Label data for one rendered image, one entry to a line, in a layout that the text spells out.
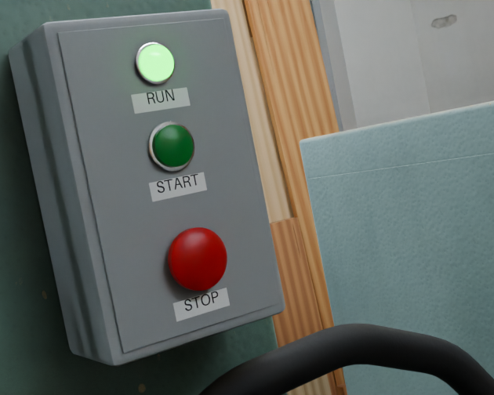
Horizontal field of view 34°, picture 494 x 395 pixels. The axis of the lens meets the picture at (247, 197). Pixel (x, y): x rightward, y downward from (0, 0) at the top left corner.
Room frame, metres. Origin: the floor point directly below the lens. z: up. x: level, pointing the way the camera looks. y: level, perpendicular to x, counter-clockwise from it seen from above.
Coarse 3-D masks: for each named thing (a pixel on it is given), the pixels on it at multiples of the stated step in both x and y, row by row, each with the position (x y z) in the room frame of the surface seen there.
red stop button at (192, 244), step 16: (176, 240) 0.38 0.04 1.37; (192, 240) 0.38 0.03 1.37; (208, 240) 0.38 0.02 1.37; (176, 256) 0.37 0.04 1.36; (192, 256) 0.38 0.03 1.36; (208, 256) 0.38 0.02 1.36; (224, 256) 0.39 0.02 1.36; (176, 272) 0.37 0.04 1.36; (192, 272) 0.37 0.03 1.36; (208, 272) 0.38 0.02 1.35; (192, 288) 0.38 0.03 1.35; (208, 288) 0.38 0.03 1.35
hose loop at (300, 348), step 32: (288, 352) 0.43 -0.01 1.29; (320, 352) 0.44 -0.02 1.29; (352, 352) 0.45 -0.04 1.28; (384, 352) 0.47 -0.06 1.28; (416, 352) 0.48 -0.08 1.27; (448, 352) 0.49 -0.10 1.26; (224, 384) 0.41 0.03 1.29; (256, 384) 0.41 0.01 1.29; (288, 384) 0.43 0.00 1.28; (448, 384) 0.51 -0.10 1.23; (480, 384) 0.51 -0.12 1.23
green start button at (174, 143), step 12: (156, 132) 0.38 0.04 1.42; (168, 132) 0.38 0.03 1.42; (180, 132) 0.38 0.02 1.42; (156, 144) 0.38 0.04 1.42; (168, 144) 0.38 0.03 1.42; (180, 144) 0.38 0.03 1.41; (192, 144) 0.39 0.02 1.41; (156, 156) 0.38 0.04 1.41; (168, 156) 0.38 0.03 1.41; (180, 156) 0.38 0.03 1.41; (192, 156) 0.39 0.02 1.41; (168, 168) 0.38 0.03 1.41; (180, 168) 0.39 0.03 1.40
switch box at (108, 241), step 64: (64, 64) 0.36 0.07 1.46; (128, 64) 0.38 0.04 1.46; (192, 64) 0.40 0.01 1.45; (64, 128) 0.36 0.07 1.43; (128, 128) 0.38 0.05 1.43; (192, 128) 0.39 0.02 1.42; (64, 192) 0.37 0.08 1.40; (128, 192) 0.37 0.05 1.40; (256, 192) 0.41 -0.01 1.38; (64, 256) 0.39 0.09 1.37; (128, 256) 0.37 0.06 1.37; (256, 256) 0.41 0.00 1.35; (64, 320) 0.41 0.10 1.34; (128, 320) 0.37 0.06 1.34; (192, 320) 0.38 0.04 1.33; (256, 320) 0.41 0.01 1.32
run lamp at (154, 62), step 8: (144, 48) 0.38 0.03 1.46; (152, 48) 0.38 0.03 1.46; (160, 48) 0.38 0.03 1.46; (136, 56) 0.38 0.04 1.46; (144, 56) 0.38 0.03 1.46; (152, 56) 0.38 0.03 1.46; (160, 56) 0.38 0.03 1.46; (168, 56) 0.38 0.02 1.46; (136, 64) 0.38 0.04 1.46; (144, 64) 0.38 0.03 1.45; (152, 64) 0.38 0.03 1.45; (160, 64) 0.38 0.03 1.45; (168, 64) 0.38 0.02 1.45; (144, 72) 0.38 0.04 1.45; (152, 72) 0.38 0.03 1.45; (160, 72) 0.38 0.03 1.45; (168, 72) 0.38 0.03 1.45; (144, 80) 0.38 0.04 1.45; (152, 80) 0.38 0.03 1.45; (160, 80) 0.38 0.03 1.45
